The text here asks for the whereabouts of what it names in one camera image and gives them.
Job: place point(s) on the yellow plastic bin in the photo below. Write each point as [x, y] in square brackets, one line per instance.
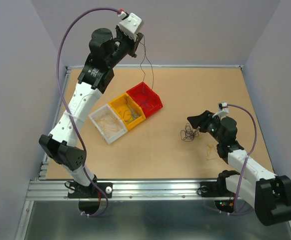
[128, 111]

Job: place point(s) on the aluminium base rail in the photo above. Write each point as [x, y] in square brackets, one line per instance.
[126, 190]

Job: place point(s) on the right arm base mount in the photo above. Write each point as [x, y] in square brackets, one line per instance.
[218, 192]

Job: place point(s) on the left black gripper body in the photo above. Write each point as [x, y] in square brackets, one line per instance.
[125, 44]

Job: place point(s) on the white plastic bin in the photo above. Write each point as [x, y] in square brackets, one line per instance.
[108, 123]

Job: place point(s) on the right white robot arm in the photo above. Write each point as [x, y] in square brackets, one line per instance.
[267, 193]

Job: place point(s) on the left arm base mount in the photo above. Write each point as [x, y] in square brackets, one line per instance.
[92, 202]

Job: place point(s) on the red plastic bin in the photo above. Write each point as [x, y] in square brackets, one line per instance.
[146, 98]

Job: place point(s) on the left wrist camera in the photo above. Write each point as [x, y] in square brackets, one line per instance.
[130, 24]

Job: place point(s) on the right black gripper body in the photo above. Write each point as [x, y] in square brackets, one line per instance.
[211, 126]

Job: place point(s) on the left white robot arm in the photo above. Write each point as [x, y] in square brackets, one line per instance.
[106, 52]

